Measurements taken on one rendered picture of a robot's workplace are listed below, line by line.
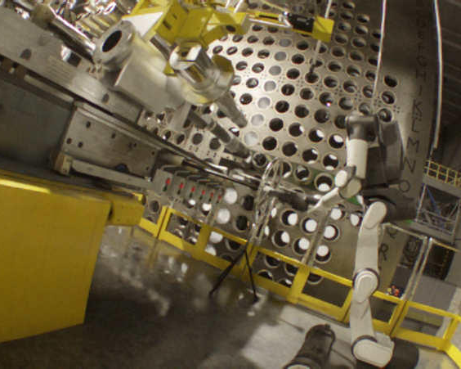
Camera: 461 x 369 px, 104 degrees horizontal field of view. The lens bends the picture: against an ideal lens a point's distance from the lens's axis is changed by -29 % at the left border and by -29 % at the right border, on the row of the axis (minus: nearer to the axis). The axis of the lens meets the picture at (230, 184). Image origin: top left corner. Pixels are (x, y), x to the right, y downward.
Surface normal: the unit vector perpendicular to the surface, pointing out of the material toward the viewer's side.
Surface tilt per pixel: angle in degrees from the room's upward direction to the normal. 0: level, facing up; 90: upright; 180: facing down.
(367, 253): 90
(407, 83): 90
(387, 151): 94
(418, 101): 90
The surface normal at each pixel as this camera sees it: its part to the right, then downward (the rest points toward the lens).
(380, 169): -0.64, 0.01
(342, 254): -0.35, -0.16
